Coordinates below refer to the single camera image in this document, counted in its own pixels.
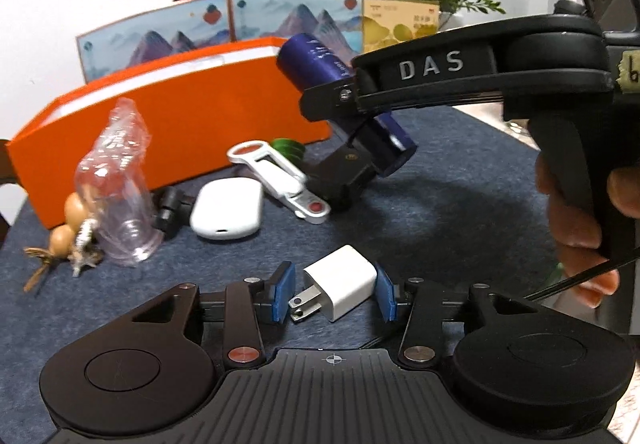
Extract white USB charger plug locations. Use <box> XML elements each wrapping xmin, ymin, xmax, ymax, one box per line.
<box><xmin>288</xmin><ymin>245</ymin><xmax>376</xmax><ymax>323</ymax></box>

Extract blue cylindrical can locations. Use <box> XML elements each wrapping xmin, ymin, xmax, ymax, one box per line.
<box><xmin>277</xmin><ymin>34</ymin><xmax>416</xmax><ymax>176</ymax></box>

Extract white folding opener tool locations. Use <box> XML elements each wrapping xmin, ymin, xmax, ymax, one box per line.
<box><xmin>227</xmin><ymin>140</ymin><xmax>331</xmax><ymax>225</ymax></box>

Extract clear plastic bottle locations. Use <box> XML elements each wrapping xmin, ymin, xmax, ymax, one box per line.
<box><xmin>75</xmin><ymin>98</ymin><xmax>163</xmax><ymax>266</ymax></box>

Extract tan bottle gourd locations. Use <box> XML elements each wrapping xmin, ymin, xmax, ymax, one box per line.
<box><xmin>23</xmin><ymin>193</ymin><xmax>90</xmax><ymax>292</ymax></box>

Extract person's right hand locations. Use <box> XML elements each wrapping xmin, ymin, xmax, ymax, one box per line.
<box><xmin>536</xmin><ymin>152</ymin><xmax>640</xmax><ymax>308</ymax></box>

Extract green plastic item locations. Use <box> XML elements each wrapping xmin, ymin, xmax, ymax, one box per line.
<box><xmin>270</xmin><ymin>138</ymin><xmax>306</xmax><ymax>166</ymax></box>

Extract right mountain painting box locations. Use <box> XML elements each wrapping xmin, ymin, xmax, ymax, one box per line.
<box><xmin>229</xmin><ymin>0</ymin><xmax>363</xmax><ymax>60</ymax></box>

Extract mountain painting box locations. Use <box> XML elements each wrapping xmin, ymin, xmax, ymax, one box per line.
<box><xmin>229</xmin><ymin>0</ymin><xmax>363</xmax><ymax>60</ymax></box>
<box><xmin>77</xmin><ymin>0</ymin><xmax>231</xmax><ymax>82</ymax></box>

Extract yellow gift box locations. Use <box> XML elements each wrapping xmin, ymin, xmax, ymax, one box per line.
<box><xmin>362</xmin><ymin>0</ymin><xmax>440</xmax><ymax>53</ymax></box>

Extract orange storage box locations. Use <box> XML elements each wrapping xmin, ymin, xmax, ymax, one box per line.
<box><xmin>6</xmin><ymin>37</ymin><xmax>331</xmax><ymax>228</ymax></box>

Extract left mountain painting box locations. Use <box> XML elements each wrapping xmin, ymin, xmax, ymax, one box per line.
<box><xmin>77</xmin><ymin>0</ymin><xmax>231</xmax><ymax>82</ymax></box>

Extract small starfish shell ornament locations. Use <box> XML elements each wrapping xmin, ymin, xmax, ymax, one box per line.
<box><xmin>67</xmin><ymin>218</ymin><xmax>104</xmax><ymax>278</ymax></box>

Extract brown wooden chair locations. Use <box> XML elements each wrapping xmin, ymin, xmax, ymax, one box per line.
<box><xmin>0</xmin><ymin>138</ymin><xmax>21</xmax><ymax>246</ymax></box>

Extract small black camera mount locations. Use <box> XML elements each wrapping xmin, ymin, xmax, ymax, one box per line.
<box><xmin>152</xmin><ymin>186</ymin><xmax>195</xmax><ymax>240</ymax></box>

